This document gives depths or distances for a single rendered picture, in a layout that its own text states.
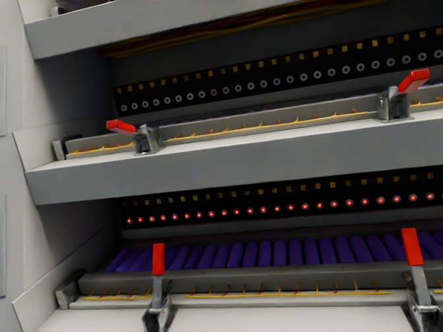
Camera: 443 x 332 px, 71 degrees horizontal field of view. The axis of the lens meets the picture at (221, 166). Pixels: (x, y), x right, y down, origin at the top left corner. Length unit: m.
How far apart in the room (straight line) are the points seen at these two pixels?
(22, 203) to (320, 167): 0.35
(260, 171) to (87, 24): 0.29
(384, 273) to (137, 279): 0.29
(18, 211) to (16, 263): 0.06
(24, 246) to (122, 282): 0.12
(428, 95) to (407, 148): 0.08
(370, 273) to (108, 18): 0.43
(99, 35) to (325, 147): 0.31
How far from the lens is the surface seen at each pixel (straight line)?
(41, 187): 0.45
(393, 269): 0.40
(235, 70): 0.52
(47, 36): 0.50
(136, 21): 0.43
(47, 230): 0.48
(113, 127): 0.32
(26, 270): 0.46
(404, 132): 0.34
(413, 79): 0.29
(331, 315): 0.37
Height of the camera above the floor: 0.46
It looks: 7 degrees up
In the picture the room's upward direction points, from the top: 5 degrees counter-clockwise
